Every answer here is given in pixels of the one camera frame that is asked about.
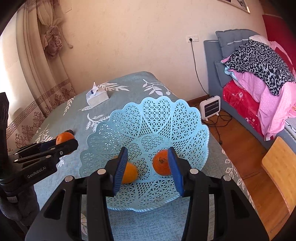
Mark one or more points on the grey blue sofa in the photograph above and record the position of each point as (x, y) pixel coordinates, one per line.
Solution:
(227, 42)

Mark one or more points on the white electric heater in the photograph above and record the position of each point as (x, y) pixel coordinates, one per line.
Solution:
(210, 107)

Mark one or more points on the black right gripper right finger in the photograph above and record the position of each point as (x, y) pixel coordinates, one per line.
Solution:
(234, 216)

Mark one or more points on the orange mandarin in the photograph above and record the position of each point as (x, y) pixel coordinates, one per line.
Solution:
(122, 171)
(64, 137)
(160, 163)

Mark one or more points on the beige patterned curtain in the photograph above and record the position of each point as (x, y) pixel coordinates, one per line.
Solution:
(32, 73)

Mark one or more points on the red floral blanket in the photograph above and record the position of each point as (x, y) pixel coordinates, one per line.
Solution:
(243, 103)

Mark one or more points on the light blue plastic fruit basket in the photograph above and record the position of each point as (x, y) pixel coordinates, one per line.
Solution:
(145, 129)

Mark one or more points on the wooden chair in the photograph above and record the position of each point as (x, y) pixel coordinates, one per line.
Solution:
(279, 164)

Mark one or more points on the tissue box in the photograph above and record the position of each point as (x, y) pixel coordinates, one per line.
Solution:
(96, 96)

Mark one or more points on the framed wall picture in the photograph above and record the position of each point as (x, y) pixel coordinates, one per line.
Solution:
(241, 4)

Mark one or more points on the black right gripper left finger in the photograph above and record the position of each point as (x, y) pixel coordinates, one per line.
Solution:
(60, 217)

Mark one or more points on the leopard print cloth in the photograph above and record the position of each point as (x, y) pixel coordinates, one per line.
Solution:
(263, 62)

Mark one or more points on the pink blanket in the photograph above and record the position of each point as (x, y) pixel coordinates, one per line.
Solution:
(273, 110)

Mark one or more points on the white wall socket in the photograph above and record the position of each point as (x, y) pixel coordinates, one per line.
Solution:
(192, 38)

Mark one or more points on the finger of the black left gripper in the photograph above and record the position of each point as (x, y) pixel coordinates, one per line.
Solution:
(42, 146)
(54, 151)

